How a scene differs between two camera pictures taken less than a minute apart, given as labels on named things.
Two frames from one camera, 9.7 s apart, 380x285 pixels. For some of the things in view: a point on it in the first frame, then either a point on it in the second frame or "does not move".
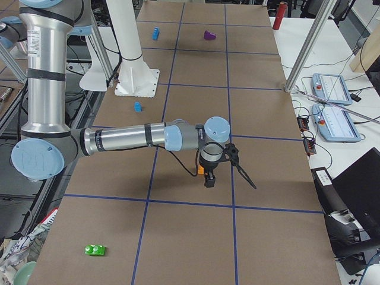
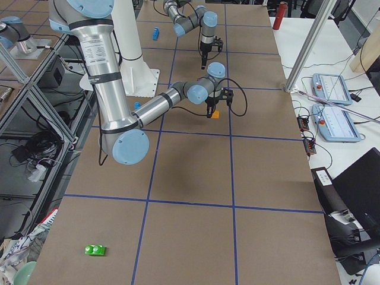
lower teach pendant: [335, 124] does not move
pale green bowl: [24, 274] does not move
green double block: [94, 250] does not move
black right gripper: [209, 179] to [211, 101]
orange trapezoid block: [200, 170] to [215, 114]
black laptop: [358, 187] does not move
